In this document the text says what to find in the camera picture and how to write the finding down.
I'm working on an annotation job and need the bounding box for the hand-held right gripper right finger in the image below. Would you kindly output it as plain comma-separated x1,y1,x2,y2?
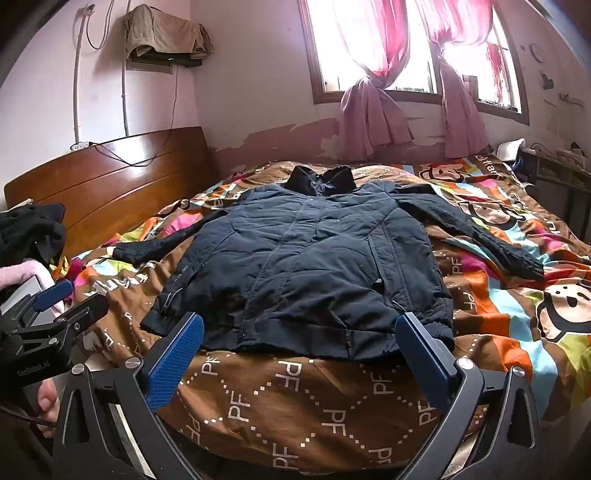
394,312,543,480

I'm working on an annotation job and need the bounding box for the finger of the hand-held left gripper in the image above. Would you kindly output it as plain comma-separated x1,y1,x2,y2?
28,293,110,344
16,279,75,324

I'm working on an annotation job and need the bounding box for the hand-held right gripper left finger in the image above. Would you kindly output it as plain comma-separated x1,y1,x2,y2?
52,313,205,480

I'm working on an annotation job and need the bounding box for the dark navy padded jacket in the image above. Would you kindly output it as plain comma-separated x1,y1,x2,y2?
112,165,546,363

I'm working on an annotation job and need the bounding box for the black clothes pile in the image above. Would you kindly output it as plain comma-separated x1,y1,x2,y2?
0,202,68,269

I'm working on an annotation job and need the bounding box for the person's left hand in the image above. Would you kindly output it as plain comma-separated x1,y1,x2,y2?
36,381,62,439

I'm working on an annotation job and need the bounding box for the pink fluffy cloth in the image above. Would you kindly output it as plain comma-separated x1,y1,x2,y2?
0,259,65,319

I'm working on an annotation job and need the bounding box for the colourful cartoon printed blanket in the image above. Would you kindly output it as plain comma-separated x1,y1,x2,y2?
51,154,591,476

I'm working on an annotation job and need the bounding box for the wooden bed headboard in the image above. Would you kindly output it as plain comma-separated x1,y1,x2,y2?
4,126,220,260

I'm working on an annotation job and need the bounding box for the cluttered side desk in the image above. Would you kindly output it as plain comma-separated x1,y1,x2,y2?
521,147,591,241

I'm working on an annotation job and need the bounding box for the white bag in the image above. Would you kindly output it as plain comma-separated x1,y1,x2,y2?
494,140,525,163

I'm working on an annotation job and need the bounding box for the pink tied curtain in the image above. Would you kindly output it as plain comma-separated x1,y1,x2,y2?
427,0,491,156
318,0,415,161

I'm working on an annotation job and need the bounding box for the brown cloth cover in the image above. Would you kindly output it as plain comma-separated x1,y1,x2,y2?
124,4,216,61

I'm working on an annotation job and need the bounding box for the brown framed window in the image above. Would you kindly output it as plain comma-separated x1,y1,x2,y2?
298,0,530,126

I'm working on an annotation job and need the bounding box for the white wall conduit pipe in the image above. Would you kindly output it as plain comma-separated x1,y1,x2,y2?
72,4,96,147
120,60,131,138

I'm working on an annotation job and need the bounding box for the black power cable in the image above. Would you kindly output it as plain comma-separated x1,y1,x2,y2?
93,65,180,168

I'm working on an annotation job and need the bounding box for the white looped cable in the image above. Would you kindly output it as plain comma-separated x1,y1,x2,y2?
85,0,117,51

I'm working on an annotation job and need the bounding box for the black wall-mounted device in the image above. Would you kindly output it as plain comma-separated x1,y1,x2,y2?
129,48,204,71

